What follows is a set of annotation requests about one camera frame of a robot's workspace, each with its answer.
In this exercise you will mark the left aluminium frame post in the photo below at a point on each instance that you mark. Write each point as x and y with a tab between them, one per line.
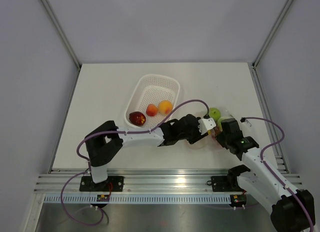
60	32

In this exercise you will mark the aluminium frame post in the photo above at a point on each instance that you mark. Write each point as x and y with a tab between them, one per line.
60	32
273	31

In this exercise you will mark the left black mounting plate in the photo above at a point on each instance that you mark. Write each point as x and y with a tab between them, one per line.
113	183

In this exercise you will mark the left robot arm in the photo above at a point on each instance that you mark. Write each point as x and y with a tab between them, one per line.
107	140

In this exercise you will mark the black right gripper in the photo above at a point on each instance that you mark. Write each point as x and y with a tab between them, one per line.
219	139

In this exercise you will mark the clear zip top bag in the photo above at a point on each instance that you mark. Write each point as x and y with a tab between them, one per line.
208	142

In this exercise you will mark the fake dark red apple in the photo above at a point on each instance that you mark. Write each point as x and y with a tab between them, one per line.
137	118

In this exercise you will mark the black mounting plate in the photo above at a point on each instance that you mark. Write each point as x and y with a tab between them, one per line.
113	183
222	183

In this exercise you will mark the fake orange fruit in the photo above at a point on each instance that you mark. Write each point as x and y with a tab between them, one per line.
165	107

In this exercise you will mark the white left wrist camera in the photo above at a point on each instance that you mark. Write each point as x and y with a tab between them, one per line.
206	124

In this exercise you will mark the white slotted cable duct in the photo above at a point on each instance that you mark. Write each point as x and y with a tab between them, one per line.
138	199

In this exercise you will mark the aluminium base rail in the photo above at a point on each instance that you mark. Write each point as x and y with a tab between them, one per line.
139	181

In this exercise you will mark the fake green apple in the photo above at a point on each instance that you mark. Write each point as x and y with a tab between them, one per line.
214	113

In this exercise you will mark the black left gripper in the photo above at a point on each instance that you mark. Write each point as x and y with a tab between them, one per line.
198	136

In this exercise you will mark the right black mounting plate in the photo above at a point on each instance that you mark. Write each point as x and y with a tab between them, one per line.
222	183

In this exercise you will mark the fake red grapes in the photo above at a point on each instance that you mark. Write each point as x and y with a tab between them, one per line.
215	132

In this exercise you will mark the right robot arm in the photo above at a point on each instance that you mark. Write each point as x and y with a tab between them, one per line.
290	209

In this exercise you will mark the right aluminium frame post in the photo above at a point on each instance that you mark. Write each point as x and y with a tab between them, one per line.
273	31

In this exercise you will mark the fake peach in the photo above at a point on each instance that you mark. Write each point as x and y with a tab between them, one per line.
151	110

